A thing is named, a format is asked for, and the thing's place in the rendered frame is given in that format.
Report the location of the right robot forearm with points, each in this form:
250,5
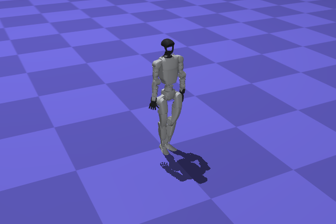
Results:
154,90

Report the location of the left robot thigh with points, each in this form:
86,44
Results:
176,108

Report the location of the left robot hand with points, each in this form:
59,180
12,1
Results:
183,91

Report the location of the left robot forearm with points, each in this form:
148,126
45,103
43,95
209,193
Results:
182,83

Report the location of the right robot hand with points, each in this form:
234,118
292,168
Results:
153,104

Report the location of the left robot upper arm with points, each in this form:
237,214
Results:
181,73

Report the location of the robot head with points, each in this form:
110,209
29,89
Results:
167,43

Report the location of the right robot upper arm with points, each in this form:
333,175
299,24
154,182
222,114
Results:
156,66

